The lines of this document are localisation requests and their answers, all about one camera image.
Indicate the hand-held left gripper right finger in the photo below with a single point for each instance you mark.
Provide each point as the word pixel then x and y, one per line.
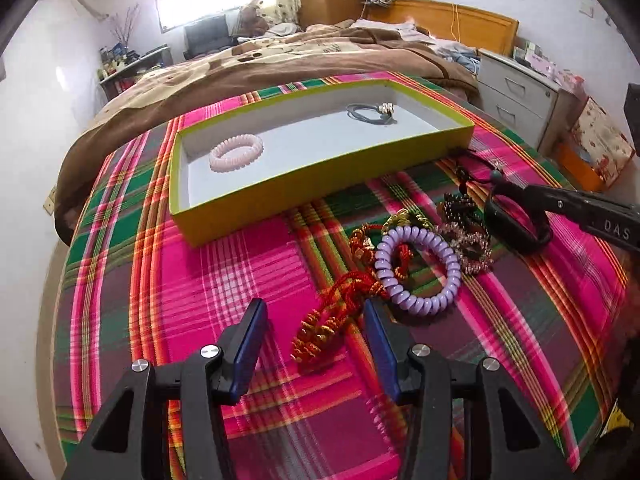
pixel 381 355

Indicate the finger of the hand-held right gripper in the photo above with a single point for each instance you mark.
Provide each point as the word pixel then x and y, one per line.
pixel 575 202
pixel 610 230

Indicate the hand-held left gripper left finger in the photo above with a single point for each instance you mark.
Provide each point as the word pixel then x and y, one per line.
pixel 248 355

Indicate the black wristband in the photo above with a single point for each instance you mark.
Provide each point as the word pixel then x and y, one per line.
pixel 515 241

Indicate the yellow-green shallow cardboard box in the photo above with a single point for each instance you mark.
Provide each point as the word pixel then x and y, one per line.
pixel 300 180

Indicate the orange box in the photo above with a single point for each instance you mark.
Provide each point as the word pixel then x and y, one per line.
pixel 575 167

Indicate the floral printed box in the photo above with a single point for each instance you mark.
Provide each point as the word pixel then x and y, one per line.
pixel 602 145

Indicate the pink plaid tablecloth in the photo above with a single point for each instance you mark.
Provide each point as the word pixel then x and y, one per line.
pixel 210 280

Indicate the grey drawer nightstand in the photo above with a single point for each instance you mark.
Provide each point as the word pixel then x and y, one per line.
pixel 520 95

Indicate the clutter on nightstand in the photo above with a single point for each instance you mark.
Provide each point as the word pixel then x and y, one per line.
pixel 545 67

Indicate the blue crumpled clothes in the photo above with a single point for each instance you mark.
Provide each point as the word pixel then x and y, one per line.
pixel 457 57

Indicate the wooden bed headboard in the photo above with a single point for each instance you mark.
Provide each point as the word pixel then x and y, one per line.
pixel 480 22

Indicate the white pillow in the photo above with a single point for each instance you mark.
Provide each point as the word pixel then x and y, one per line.
pixel 390 27

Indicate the brown printed blanket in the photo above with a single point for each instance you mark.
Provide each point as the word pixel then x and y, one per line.
pixel 210 80

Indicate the white shelf with bottles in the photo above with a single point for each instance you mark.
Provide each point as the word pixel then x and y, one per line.
pixel 135 67

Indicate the dark padded chair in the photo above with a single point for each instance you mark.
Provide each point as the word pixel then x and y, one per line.
pixel 205 37

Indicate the brown teddy bear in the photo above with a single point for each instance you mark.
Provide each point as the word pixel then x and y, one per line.
pixel 252 20

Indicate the dried branches in vase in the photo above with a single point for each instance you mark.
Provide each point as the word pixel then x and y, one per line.
pixel 124 27

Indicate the window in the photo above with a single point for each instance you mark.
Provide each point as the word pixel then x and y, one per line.
pixel 210 2

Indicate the wrapped air conditioner pipe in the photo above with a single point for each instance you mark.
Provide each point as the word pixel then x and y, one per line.
pixel 85 2

